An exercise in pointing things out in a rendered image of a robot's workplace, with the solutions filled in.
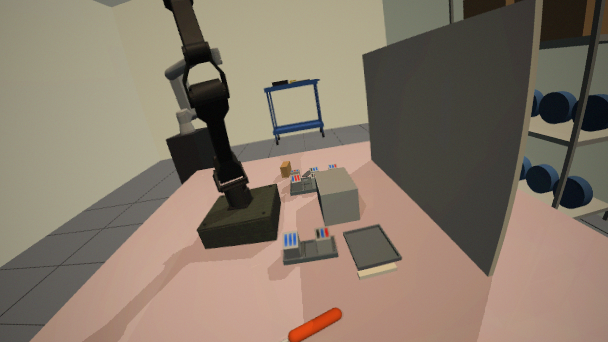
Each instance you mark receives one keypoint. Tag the cream flat bar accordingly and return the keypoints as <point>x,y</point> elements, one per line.
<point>372,272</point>

